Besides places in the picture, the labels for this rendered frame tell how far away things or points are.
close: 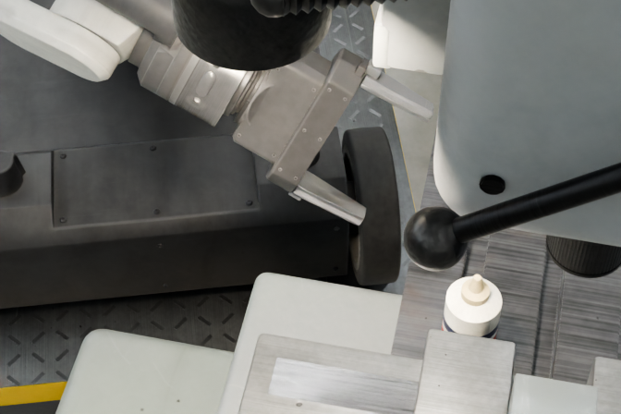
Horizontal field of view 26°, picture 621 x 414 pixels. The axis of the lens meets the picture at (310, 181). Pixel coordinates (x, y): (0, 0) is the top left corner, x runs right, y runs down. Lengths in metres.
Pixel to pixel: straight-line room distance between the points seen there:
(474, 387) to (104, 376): 0.47
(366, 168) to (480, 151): 1.02
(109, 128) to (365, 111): 0.42
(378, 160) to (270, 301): 0.50
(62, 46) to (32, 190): 0.61
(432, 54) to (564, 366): 0.42
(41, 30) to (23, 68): 0.79
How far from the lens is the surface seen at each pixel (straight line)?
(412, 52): 0.68
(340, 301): 1.16
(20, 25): 1.03
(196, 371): 1.27
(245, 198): 1.60
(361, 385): 0.94
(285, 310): 1.15
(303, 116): 1.03
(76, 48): 1.01
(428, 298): 1.07
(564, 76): 0.57
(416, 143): 2.45
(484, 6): 0.55
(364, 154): 1.63
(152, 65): 1.02
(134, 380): 1.27
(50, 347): 1.73
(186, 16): 0.59
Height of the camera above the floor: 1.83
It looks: 50 degrees down
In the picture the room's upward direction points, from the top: straight up
